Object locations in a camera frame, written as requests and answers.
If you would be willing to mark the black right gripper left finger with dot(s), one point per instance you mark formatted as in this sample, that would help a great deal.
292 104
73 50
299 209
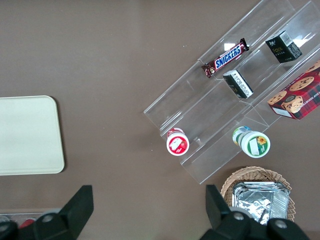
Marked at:
72 212

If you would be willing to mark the cream plastic tray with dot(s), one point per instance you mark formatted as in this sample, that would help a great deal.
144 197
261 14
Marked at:
27 135

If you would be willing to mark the small black carton box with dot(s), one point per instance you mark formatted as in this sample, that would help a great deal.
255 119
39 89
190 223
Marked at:
237 83

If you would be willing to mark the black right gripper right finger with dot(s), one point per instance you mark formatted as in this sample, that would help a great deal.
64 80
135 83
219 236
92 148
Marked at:
220 215

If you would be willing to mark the red strawberry yogurt cup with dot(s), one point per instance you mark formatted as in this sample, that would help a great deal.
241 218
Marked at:
177 143

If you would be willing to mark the crinkled foil-wrapped sandwich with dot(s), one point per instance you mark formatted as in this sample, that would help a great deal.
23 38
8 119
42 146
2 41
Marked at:
253 207

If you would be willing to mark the clear plastic container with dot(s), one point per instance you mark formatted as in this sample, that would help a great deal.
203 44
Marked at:
22 215

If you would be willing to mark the black Face carton box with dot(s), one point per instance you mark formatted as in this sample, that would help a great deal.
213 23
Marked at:
281 50

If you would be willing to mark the clear acrylic tiered shelf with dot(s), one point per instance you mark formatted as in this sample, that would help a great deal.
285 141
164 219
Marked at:
207 105

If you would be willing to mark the woven wicker basket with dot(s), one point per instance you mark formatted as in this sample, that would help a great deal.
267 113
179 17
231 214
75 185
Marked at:
252 175

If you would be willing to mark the red item in container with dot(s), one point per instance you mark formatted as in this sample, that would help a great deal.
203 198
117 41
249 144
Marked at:
25 223

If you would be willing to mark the Snickers chocolate bar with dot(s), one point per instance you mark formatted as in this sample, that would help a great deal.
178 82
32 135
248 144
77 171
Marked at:
226 58

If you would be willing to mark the flat foil-wrapped sandwich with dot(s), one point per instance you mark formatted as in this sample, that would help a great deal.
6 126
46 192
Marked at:
278 203

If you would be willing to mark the red chocolate chip cookie box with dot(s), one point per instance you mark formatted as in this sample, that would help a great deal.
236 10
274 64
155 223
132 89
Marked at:
298 97

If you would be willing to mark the green sunflower yogurt cup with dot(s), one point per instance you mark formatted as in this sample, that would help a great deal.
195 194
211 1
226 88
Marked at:
252 142

